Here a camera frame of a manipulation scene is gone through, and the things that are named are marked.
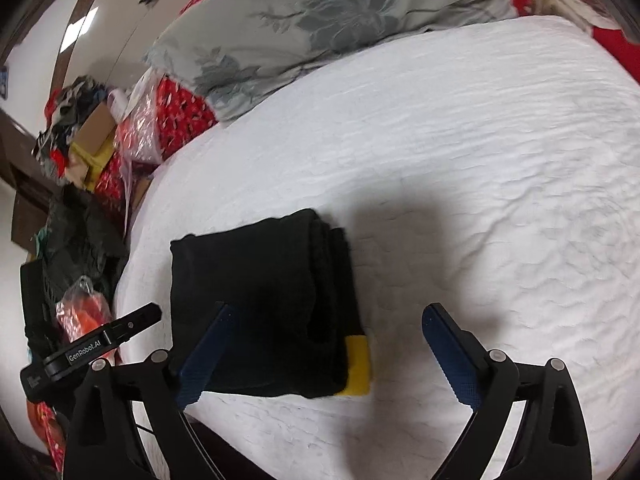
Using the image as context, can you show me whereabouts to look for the square ceiling light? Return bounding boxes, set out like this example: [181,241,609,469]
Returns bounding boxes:
[60,5,101,53]

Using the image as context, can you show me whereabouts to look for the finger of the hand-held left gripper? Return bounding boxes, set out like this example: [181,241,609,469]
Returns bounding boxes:
[106,302,163,345]

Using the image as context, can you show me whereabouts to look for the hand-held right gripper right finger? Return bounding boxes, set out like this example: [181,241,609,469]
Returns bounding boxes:
[422,302,593,480]

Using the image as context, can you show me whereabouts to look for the black pants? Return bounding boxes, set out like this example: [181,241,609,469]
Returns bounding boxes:
[169,208,373,398]

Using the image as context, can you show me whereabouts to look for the grey floral pillow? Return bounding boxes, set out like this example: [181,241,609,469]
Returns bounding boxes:
[145,0,518,123]

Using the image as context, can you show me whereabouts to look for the dark wooden cabinet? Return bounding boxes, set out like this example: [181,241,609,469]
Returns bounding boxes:
[0,110,66,256]

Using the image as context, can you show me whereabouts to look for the pile of mixed clothes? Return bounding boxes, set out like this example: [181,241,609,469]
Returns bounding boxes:
[32,75,108,181]

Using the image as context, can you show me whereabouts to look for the beige patterned cloth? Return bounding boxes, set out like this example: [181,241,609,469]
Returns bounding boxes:
[532,0,601,36]

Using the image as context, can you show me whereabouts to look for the clear plastic bag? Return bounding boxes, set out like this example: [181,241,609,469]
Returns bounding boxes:
[107,72,168,166]

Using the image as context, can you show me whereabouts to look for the orange plastic bag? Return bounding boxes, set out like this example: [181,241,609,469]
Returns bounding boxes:
[55,277,113,348]

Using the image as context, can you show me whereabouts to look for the yellow box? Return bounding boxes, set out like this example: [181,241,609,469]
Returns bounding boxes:
[70,137,118,191]

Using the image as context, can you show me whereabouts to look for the black bag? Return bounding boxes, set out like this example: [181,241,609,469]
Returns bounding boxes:
[20,260,57,356]

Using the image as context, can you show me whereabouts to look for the white quilted bed cover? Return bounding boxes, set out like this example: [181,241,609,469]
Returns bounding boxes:
[115,15,640,480]

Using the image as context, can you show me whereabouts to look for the cardboard box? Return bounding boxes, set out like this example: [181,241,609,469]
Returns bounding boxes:
[72,101,117,153]

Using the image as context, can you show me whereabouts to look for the red patterned cloth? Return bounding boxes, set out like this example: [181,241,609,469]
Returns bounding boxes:
[27,400,68,471]

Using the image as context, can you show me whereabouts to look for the dark green clothes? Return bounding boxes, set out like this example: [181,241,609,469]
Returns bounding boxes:
[37,185,131,311]

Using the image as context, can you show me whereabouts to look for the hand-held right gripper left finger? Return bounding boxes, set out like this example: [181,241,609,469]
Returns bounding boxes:
[62,302,241,480]

